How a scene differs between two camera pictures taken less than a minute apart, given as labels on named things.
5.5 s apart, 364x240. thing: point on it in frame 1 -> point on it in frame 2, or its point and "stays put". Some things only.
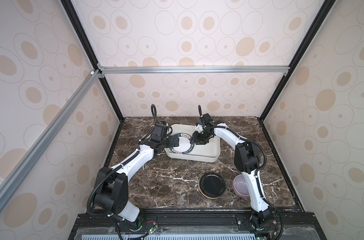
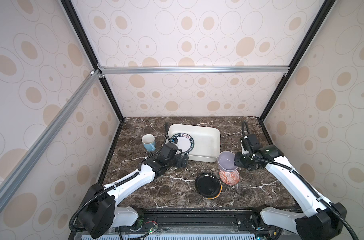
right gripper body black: (201, 137) -> (243, 160)
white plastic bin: (208, 152) stays put
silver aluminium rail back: (194, 69) stays put
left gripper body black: (168, 142) -> (176, 161)
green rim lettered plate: (185, 146) stays put
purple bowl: (240, 186) -> (226, 161)
